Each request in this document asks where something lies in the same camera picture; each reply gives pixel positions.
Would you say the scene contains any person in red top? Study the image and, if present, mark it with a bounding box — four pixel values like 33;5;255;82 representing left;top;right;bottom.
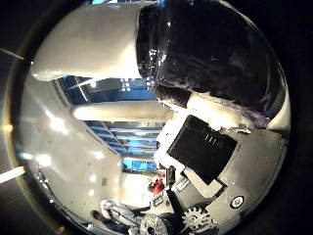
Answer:
147;178;166;198

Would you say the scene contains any dark-haired person in dark clothes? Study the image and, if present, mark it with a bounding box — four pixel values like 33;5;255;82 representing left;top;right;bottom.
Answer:
91;209;133;235

